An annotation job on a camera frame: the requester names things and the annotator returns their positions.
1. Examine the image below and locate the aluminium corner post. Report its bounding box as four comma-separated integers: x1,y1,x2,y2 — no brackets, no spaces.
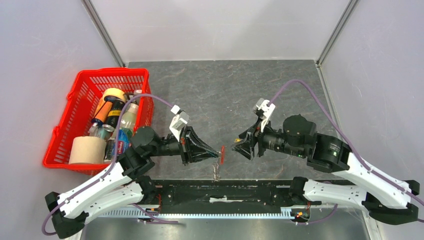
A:
81,0,127,67
315,0,360,68

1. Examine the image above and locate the purple cable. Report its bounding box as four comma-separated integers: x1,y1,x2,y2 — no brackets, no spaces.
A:
41,94,181,236
267,79,424,223

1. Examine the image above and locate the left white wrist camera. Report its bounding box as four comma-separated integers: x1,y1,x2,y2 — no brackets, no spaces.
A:
169,105,190,142

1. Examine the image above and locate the black and yellow can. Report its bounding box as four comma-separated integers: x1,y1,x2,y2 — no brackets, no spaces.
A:
102,98,125,129

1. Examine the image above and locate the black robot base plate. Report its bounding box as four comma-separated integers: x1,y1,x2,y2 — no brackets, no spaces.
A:
137,179,322,214

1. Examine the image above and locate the yellow tape roll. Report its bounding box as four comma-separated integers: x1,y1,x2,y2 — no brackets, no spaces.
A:
100,88,126,103

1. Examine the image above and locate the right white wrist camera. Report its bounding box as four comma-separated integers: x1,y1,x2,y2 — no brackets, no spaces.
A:
252,98,276,133

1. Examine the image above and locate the silver drink can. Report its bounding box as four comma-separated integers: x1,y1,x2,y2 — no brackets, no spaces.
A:
94,124,115,141

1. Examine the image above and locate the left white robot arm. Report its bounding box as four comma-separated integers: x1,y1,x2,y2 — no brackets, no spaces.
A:
41,126,221,239

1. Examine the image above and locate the right aluminium corner post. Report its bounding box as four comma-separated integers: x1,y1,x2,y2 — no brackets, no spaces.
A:
315,0,360,68

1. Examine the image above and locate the blue snack packet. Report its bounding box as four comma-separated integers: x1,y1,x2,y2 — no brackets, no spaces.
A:
103,128,133,164

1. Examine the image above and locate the clear plastic bottle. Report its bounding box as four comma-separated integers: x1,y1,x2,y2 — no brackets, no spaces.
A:
110,103,139,140

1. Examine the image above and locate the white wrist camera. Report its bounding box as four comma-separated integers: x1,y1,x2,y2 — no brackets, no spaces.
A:
169,105,190,142
252,98,276,133

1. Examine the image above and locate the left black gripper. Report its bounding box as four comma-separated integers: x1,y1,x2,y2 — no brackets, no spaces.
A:
147,124,219,166

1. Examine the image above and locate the left aluminium corner post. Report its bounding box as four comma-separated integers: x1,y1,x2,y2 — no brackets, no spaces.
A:
81,0,127,67

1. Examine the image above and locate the red plastic basket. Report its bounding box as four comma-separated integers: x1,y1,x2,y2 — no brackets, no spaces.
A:
42,67,151,176

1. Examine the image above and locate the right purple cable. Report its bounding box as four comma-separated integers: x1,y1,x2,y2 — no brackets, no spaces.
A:
267,79,424,223

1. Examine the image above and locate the beige paper roll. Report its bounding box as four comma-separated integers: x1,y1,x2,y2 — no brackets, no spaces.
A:
68,136,107,165

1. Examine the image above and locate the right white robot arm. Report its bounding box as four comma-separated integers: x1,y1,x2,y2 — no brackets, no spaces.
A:
232,115,420,225

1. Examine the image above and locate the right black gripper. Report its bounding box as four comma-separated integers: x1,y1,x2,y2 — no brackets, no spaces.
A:
229,115,306,161

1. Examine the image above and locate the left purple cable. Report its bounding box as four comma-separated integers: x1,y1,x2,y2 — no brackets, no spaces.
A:
41,94,181,236

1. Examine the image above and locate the orange and blue bottle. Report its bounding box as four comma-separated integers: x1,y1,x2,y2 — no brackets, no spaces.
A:
91,101,113,127

